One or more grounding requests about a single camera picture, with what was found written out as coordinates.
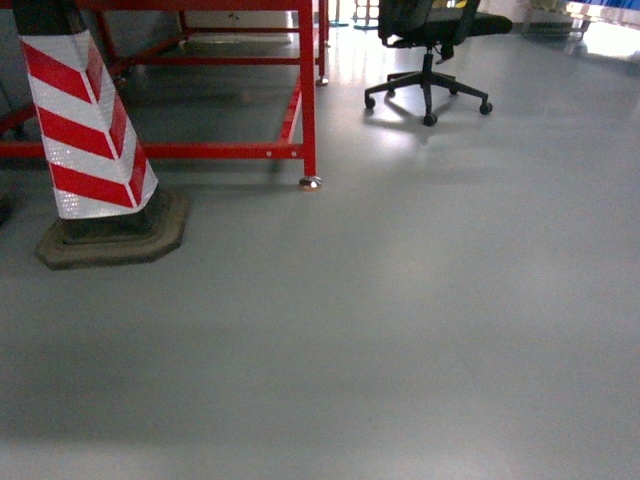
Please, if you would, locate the red white traffic cone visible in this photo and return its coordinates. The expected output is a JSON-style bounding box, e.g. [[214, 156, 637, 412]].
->
[[12, 1, 189, 270]]

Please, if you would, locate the black office chair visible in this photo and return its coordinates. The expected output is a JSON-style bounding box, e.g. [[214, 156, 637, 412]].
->
[[364, 0, 513, 127]]

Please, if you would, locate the red metal table frame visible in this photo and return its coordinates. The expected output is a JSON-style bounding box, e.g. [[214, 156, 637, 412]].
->
[[0, 0, 332, 192]]

